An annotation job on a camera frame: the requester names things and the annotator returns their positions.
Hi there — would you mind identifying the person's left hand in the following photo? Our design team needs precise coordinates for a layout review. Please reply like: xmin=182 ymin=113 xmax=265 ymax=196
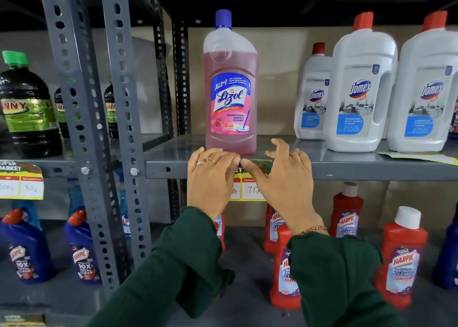
xmin=187 ymin=147 xmax=241 ymax=221

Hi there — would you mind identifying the person's right hand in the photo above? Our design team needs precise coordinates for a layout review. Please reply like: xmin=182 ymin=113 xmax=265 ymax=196
xmin=240 ymin=138 xmax=325 ymax=235

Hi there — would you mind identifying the yellow shelf price tag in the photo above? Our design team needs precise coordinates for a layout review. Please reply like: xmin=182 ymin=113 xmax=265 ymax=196
xmin=0 ymin=312 xmax=46 ymax=327
xmin=229 ymin=159 xmax=273 ymax=202
xmin=0 ymin=160 xmax=44 ymax=200

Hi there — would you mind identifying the person's right forearm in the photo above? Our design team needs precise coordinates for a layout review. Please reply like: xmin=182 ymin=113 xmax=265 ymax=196
xmin=286 ymin=223 xmax=406 ymax=327

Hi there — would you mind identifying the person's left forearm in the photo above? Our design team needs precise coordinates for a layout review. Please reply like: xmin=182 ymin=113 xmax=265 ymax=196
xmin=88 ymin=206 xmax=235 ymax=327

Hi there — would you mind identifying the small white cleaner bottle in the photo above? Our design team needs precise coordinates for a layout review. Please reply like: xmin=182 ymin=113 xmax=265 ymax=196
xmin=294 ymin=42 xmax=333 ymax=140

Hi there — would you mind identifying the grey metal shelving rack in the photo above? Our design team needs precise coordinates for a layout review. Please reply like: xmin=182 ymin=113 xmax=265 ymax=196
xmin=100 ymin=0 xmax=458 ymax=327
xmin=0 ymin=0 xmax=172 ymax=327

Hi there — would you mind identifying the red bathroom cleaner bottle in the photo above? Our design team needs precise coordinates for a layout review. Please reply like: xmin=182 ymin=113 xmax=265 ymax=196
xmin=270 ymin=225 xmax=302 ymax=310
xmin=374 ymin=206 xmax=429 ymax=309
xmin=264 ymin=203 xmax=287 ymax=255
xmin=329 ymin=181 xmax=364 ymax=239
xmin=215 ymin=212 xmax=226 ymax=252

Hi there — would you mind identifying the pink floor cleaner bottle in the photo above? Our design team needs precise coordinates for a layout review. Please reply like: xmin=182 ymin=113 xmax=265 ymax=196
xmin=203 ymin=9 xmax=259 ymax=156

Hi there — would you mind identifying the brown cardboard back panel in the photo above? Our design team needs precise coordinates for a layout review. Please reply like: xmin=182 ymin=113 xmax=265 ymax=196
xmin=188 ymin=26 xmax=458 ymax=136

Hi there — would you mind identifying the large white cleaner bottle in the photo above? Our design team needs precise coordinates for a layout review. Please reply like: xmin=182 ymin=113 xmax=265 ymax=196
xmin=324 ymin=11 xmax=398 ymax=153
xmin=387 ymin=10 xmax=458 ymax=153

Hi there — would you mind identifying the light blue spray bottle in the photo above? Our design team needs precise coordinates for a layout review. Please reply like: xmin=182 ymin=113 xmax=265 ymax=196
xmin=68 ymin=179 xmax=85 ymax=216
xmin=12 ymin=200 xmax=42 ymax=231
xmin=119 ymin=189 xmax=131 ymax=246

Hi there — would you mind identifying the dark bottle with green label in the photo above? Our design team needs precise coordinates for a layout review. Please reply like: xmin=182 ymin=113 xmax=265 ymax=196
xmin=54 ymin=87 xmax=77 ymax=138
xmin=104 ymin=84 xmax=120 ymax=139

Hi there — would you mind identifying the flat yellow paper label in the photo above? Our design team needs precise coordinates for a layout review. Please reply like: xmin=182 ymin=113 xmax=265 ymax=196
xmin=376 ymin=152 xmax=458 ymax=166

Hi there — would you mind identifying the blue toilet cleaner bottle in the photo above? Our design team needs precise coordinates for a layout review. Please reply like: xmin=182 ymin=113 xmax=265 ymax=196
xmin=0 ymin=208 xmax=56 ymax=284
xmin=64 ymin=209 xmax=102 ymax=285

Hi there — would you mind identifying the red labelled bottle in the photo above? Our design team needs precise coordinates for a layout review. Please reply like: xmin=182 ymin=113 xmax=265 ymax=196
xmin=449 ymin=98 xmax=458 ymax=139

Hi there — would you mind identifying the dark bottle with green cap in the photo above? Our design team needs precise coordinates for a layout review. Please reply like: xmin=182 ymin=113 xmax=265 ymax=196
xmin=0 ymin=50 xmax=63 ymax=159

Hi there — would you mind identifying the dark blue cleaner bottle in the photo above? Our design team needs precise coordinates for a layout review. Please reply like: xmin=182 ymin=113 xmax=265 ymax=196
xmin=433 ymin=203 xmax=458 ymax=290

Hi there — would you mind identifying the beaded thread bracelet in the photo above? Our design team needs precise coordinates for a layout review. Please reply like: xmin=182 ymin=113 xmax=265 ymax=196
xmin=298 ymin=225 xmax=328 ymax=236

